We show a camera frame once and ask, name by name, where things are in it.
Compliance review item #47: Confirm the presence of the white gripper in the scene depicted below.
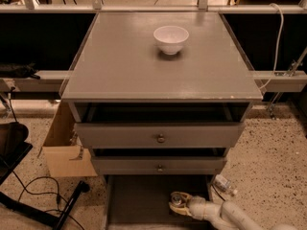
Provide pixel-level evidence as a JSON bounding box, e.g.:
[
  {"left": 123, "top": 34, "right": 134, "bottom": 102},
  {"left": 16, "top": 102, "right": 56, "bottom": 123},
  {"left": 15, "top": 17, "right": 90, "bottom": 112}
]
[{"left": 169, "top": 192, "right": 206, "bottom": 219}]

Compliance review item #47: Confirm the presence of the silver blue redbull can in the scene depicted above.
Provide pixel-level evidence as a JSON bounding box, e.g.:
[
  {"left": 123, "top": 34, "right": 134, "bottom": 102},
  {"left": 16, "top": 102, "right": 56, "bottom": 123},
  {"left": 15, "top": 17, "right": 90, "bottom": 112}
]
[{"left": 171, "top": 193, "right": 186, "bottom": 208}]

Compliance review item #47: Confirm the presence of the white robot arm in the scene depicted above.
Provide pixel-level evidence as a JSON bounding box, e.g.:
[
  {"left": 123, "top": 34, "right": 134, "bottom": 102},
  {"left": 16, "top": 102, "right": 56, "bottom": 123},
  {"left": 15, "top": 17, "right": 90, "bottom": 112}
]
[{"left": 169, "top": 192, "right": 265, "bottom": 230}]

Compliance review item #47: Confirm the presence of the grey bottom drawer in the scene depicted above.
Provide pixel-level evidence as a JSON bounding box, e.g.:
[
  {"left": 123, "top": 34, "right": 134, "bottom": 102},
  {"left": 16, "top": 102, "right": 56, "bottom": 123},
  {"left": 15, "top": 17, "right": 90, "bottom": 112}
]
[{"left": 102, "top": 175, "right": 216, "bottom": 230}]

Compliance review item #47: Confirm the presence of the grey drawer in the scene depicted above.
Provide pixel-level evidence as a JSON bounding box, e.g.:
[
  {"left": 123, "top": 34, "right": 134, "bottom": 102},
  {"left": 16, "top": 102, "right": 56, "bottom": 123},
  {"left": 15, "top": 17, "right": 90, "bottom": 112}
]
[
  {"left": 102, "top": 175, "right": 216, "bottom": 230},
  {"left": 91, "top": 148, "right": 226, "bottom": 175},
  {"left": 75, "top": 103, "right": 248, "bottom": 149}
]

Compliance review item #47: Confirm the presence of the grey middle drawer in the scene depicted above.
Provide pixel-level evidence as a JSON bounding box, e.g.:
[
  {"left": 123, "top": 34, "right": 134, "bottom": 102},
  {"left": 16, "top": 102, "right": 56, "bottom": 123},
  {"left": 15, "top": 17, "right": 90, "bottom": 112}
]
[{"left": 91, "top": 148, "right": 226, "bottom": 175}]

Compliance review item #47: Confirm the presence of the grey drawer cabinet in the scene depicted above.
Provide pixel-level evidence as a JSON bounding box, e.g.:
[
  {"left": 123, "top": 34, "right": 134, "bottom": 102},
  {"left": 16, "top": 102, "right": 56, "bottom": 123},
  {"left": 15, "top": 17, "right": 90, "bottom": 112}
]
[{"left": 60, "top": 11, "right": 264, "bottom": 177}]

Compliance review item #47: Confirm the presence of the grey top drawer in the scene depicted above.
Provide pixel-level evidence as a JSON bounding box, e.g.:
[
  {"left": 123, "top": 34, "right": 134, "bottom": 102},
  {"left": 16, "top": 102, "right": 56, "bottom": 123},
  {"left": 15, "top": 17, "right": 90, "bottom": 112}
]
[{"left": 75, "top": 103, "right": 248, "bottom": 149}]

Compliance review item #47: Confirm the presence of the cardboard box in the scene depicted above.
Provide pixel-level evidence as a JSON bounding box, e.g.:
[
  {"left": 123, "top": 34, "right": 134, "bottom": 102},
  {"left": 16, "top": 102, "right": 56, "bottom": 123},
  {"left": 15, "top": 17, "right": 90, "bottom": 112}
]
[{"left": 42, "top": 102, "right": 97, "bottom": 177}]

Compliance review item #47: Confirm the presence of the white ceramic bowl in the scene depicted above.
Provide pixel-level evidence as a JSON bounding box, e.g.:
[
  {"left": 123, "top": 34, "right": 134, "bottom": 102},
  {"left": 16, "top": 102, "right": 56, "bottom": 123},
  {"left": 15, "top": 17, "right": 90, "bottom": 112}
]
[{"left": 153, "top": 26, "right": 189, "bottom": 55}]

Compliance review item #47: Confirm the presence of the black floor cable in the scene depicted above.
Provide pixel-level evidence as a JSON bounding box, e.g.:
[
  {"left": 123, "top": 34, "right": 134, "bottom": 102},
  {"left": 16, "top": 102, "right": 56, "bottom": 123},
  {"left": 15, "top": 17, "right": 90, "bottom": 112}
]
[{"left": 212, "top": 185, "right": 226, "bottom": 203}]

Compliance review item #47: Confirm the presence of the white cable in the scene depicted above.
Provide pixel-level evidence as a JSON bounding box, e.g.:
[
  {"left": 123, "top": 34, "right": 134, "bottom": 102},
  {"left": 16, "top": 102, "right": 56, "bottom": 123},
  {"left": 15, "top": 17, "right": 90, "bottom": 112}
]
[{"left": 258, "top": 3, "right": 286, "bottom": 91}]

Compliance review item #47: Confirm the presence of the black stand with cable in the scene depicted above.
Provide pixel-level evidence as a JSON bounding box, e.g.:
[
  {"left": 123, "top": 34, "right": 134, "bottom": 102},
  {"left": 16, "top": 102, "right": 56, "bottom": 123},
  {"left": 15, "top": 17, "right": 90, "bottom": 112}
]
[{"left": 0, "top": 122, "right": 91, "bottom": 230}]

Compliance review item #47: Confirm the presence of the metal frame rail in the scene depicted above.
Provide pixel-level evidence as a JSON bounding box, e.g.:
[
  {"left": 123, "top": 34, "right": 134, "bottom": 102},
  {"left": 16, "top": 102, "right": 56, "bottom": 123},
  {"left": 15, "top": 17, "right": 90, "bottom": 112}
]
[{"left": 0, "top": 0, "right": 307, "bottom": 15}]

